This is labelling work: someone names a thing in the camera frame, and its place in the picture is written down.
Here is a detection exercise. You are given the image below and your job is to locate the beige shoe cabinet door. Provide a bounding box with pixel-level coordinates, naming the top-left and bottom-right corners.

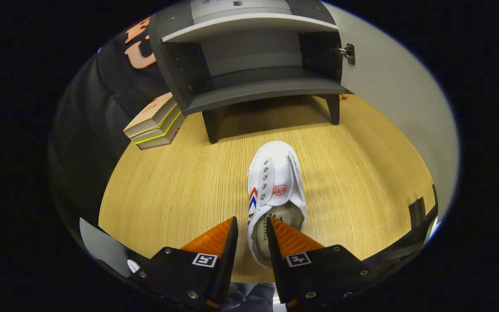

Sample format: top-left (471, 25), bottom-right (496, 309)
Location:
top-left (321, 2), bottom-right (460, 221)

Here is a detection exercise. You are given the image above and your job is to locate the black backdrop cloth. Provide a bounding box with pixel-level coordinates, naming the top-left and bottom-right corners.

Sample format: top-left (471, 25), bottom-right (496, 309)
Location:
top-left (48, 15), bottom-right (176, 226)

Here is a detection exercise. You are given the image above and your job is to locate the brown cover book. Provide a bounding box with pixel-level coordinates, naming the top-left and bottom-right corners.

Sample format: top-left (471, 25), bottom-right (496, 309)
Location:
top-left (136, 116), bottom-right (186, 150)

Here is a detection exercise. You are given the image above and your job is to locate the white cabinet shelf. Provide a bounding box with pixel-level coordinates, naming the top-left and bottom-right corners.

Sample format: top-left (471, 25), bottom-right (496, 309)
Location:
top-left (162, 13), bottom-right (339, 43)

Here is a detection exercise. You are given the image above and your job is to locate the metal door hinge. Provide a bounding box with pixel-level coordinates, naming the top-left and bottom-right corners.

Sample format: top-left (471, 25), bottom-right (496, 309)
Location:
top-left (331, 43), bottom-right (356, 66)

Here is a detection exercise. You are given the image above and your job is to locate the dark stand rod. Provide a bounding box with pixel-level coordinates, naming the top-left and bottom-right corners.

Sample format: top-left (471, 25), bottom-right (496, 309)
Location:
top-left (377, 184), bottom-right (440, 266)

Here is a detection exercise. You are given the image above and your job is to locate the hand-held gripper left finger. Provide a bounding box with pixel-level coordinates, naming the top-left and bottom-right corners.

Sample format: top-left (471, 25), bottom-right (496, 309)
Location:
top-left (129, 216), bottom-right (239, 310)

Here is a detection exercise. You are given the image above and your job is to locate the yellow-edged book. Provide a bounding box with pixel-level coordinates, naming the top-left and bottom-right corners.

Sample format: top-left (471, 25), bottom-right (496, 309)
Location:
top-left (130, 108), bottom-right (184, 145)

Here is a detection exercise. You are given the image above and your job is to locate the white canvas shoe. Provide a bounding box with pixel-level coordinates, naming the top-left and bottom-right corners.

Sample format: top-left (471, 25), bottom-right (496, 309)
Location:
top-left (246, 140), bottom-right (307, 269)

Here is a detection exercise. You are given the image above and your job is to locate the person's blue-grey clothing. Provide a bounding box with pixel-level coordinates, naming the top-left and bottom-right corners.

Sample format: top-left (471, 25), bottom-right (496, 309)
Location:
top-left (226, 283), bottom-right (276, 312)

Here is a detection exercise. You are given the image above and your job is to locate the dark grey shoe cabinet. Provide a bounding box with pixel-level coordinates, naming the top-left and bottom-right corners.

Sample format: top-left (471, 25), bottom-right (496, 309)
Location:
top-left (148, 0), bottom-right (354, 144)

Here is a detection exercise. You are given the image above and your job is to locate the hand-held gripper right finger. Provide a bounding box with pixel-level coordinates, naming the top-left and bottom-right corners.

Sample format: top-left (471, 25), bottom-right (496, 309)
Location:
top-left (266, 216), bottom-right (374, 310)

